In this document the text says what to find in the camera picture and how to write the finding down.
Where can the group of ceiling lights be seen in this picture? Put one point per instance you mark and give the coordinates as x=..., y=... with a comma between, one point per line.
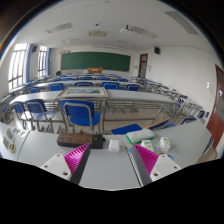
x=59, y=27

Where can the orange wooden lectern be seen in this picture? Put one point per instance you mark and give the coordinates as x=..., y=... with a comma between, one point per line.
x=95, y=70

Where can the black wall speaker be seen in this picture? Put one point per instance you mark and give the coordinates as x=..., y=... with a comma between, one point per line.
x=157, y=50
x=34, y=49

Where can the narrow window with blue curtain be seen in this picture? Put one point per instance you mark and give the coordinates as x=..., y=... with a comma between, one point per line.
x=42, y=61

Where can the framed landscape picture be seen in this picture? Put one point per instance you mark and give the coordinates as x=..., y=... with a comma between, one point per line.
x=83, y=92

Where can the ceiling air conditioner vent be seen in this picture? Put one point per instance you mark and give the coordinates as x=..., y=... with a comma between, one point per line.
x=98, y=33

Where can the brown door with window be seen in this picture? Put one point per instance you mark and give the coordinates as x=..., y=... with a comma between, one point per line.
x=143, y=66

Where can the white ceiling projector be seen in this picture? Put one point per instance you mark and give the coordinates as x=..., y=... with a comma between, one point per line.
x=127, y=30

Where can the blue chair with grey frame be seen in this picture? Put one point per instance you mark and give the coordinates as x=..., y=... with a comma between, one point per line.
x=126, y=129
x=80, y=111
x=19, y=108
x=38, y=108

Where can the grey classroom desk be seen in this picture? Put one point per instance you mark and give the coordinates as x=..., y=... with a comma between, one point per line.
x=140, y=96
x=81, y=98

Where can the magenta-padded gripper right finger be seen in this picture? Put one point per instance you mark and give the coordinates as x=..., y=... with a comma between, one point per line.
x=153, y=165

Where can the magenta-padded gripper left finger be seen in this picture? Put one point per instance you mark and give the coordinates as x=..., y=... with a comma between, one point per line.
x=68, y=163

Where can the group of blue chairs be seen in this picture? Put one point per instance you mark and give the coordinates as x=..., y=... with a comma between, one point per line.
x=110, y=85

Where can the green and white book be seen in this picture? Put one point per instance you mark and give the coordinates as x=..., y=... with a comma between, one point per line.
x=140, y=135

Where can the red-brown wooden door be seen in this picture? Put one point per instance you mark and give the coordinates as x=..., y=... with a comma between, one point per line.
x=216, y=113

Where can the green chalkboard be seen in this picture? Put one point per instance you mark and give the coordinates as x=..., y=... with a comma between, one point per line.
x=95, y=61

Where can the blue chair with wooden edge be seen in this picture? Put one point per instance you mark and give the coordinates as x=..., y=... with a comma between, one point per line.
x=166, y=124

